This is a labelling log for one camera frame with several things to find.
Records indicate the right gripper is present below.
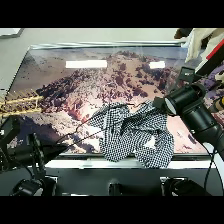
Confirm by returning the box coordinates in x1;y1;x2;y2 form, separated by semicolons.
152;95;168;113

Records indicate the silver frame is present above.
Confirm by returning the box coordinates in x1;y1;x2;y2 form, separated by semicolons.
43;157;224;197

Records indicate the black cable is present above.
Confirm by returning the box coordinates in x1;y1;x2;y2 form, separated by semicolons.
201;141;224;197

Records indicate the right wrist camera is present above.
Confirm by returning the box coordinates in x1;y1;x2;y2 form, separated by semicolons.
177;66;198;88

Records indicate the purple garment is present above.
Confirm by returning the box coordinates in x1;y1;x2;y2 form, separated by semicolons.
201;64;224;102

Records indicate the checked shirt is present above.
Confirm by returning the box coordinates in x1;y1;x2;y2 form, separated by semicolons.
87;101;176;170

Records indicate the black clothes hanger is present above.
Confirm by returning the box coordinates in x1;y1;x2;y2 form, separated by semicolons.
57;102;136;148

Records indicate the white garment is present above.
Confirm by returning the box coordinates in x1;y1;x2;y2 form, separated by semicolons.
184;28;224;65

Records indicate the wooden rack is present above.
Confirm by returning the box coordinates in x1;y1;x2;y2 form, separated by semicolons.
0;88;45;118

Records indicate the black garment with red stripe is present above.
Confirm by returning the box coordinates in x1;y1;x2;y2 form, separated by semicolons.
194;37;224;78

